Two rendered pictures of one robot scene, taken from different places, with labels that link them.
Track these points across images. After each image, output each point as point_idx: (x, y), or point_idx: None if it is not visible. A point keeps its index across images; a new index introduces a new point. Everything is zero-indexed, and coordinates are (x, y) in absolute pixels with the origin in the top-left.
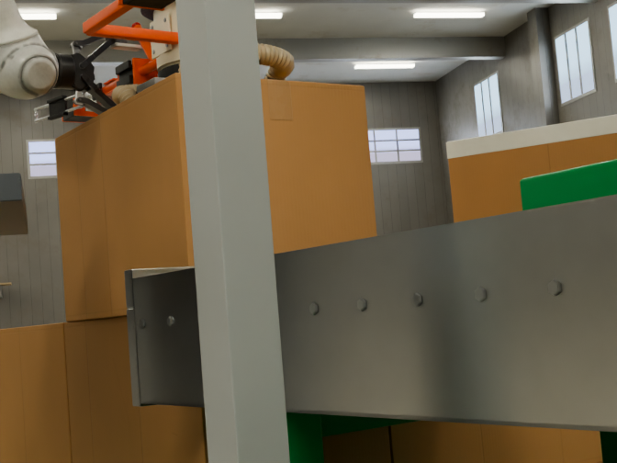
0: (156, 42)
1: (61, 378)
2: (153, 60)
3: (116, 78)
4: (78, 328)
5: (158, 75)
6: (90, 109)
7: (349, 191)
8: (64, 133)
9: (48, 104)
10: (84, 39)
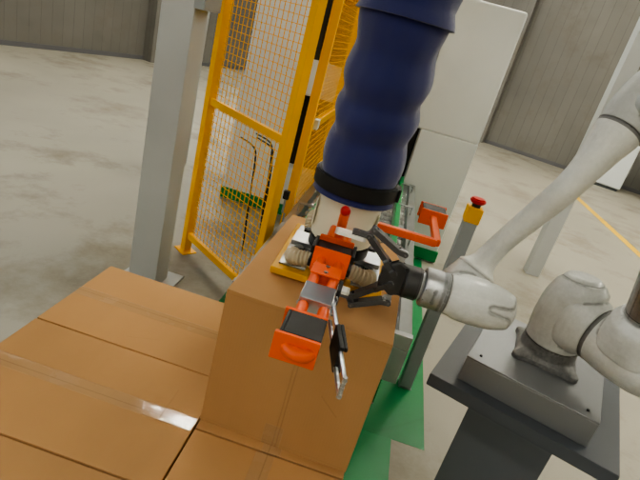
0: (384, 231)
1: None
2: (350, 239)
3: (338, 269)
4: None
5: (367, 251)
6: (372, 305)
7: None
8: (394, 331)
9: (343, 353)
10: (397, 245)
